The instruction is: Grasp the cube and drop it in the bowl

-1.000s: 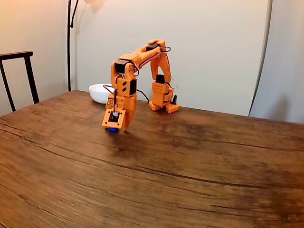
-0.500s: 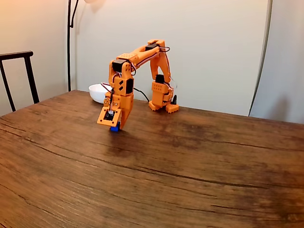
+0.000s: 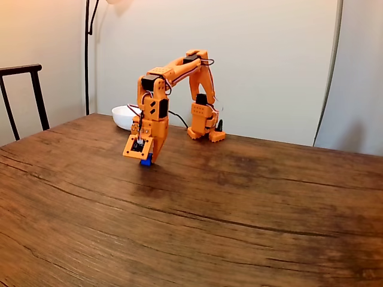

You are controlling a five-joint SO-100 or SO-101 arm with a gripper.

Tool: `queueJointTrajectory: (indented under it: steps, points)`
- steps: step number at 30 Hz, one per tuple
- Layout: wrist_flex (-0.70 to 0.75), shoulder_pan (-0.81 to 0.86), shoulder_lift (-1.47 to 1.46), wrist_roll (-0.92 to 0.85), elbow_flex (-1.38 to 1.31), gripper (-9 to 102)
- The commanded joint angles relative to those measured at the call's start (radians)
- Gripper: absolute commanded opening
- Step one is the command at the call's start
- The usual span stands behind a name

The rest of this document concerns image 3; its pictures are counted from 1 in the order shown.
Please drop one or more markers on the blue cube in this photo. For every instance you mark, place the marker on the blue cube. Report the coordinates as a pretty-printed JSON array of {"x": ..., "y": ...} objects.
[{"x": 146, "y": 163}]

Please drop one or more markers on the white bowl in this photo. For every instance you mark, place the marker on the white bowl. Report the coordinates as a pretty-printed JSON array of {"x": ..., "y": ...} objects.
[{"x": 121, "y": 118}]

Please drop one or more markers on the black floor lamp pole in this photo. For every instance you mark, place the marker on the black floor lamp pole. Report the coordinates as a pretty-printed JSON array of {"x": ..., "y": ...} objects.
[{"x": 86, "y": 74}]

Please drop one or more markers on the dark wooden chair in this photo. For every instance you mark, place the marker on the dark wooden chair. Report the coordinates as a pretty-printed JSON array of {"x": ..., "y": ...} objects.
[{"x": 21, "y": 69}]

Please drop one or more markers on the orange camera mount plate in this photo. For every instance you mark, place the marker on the orange camera mount plate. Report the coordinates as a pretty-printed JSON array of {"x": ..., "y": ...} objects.
[{"x": 136, "y": 146}]

